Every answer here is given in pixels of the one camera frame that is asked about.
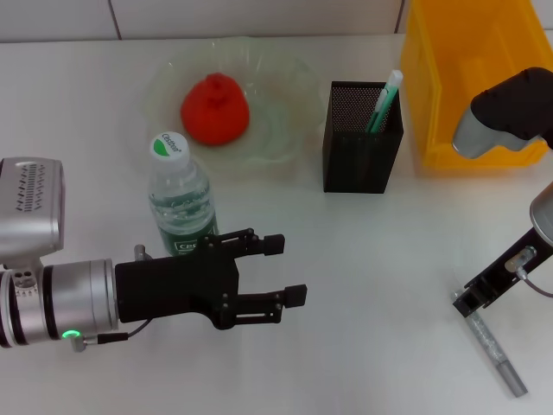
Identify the red-orange knitted orange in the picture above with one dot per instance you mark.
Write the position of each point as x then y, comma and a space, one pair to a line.
214, 114

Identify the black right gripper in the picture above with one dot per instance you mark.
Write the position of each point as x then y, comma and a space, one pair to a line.
497, 276

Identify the clear green-label water bottle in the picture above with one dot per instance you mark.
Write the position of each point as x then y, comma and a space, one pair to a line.
186, 203

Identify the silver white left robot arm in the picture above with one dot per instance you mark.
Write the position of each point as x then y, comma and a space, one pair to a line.
69, 298

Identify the grey silver pen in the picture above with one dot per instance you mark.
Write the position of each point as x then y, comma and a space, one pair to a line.
492, 341

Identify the black mesh pen holder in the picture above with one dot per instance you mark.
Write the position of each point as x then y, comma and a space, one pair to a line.
360, 164

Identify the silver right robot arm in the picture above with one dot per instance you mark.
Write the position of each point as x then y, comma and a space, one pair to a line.
544, 216

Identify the green glass fruit plate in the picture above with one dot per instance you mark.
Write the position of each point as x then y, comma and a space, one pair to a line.
276, 112

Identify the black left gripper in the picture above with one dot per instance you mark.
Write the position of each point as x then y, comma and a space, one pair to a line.
173, 285

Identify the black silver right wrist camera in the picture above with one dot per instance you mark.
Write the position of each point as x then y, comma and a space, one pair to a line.
505, 112

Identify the mint green pen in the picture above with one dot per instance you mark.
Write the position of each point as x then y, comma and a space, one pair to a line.
382, 106

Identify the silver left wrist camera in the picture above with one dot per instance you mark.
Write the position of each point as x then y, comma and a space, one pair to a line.
30, 207

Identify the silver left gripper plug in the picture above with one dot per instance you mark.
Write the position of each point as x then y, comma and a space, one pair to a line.
141, 253

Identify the yellow plastic bin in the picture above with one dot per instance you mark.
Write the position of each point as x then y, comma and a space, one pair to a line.
440, 86

